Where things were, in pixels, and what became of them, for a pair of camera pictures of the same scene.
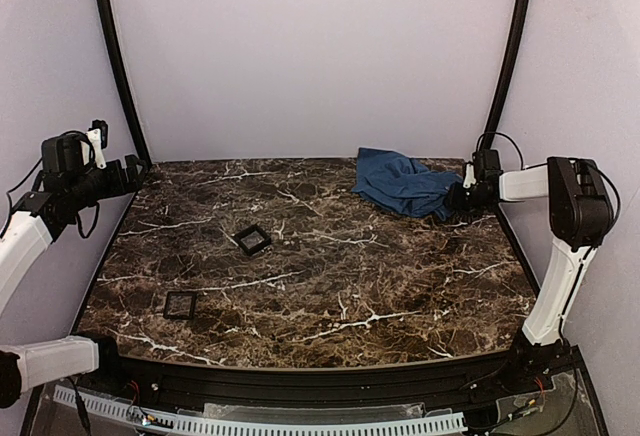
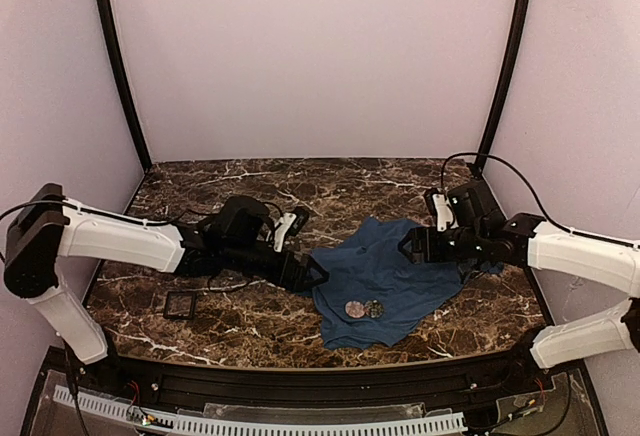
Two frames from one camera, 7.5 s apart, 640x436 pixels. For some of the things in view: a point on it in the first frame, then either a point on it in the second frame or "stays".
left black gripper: [129, 172] to [291, 269]
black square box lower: [180, 305] stays
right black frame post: [512, 57] stays
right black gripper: [460, 197] to [430, 245]
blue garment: [402, 185] to [375, 289]
